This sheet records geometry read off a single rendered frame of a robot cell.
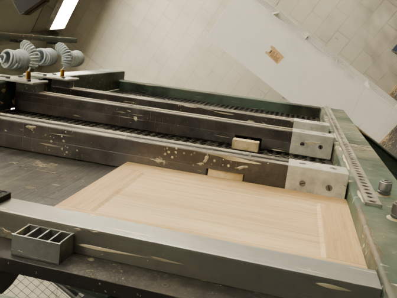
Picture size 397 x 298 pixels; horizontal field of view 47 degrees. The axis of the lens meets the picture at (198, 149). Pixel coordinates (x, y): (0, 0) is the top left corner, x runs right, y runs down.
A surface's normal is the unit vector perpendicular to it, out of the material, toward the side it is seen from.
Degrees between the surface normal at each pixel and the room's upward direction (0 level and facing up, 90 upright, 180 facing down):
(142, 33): 90
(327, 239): 60
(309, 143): 90
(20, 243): 89
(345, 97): 90
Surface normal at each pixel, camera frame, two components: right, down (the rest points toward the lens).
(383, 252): 0.11, -0.97
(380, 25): -0.30, 0.31
